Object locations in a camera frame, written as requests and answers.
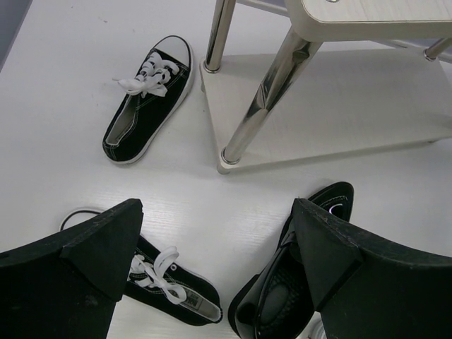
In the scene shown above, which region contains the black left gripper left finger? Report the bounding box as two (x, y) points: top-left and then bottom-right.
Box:
(1, 198), (143, 338)

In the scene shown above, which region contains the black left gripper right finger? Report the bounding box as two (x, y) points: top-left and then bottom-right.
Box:
(292, 198), (451, 338)

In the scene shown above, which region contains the black canvas sneaker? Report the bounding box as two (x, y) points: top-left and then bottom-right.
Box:
(60, 207), (225, 328)
(102, 35), (194, 165)

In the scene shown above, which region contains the black leather loafer centre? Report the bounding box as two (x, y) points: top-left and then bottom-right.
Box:
(227, 182), (355, 339)

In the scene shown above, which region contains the beige two-tier shoe shelf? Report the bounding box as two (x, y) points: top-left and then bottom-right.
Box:
(200, 1), (451, 174)

